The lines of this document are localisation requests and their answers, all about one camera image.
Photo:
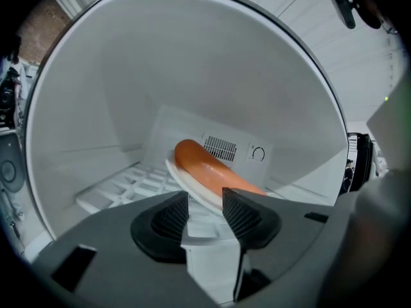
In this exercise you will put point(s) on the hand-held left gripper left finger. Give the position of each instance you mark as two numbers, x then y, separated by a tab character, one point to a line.
122	268

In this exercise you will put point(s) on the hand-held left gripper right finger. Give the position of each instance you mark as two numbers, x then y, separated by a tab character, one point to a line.
289	236

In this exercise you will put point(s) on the white plate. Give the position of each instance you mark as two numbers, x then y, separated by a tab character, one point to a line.
199	191

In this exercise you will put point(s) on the orange carrot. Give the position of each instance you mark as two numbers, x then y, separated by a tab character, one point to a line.
205	168

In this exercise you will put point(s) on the small white fridge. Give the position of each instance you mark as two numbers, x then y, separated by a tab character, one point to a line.
192	75

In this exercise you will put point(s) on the person's face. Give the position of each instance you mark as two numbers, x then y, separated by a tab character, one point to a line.
369	10

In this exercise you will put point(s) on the black head-mounted camera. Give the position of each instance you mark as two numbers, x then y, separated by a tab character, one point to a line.
342	8

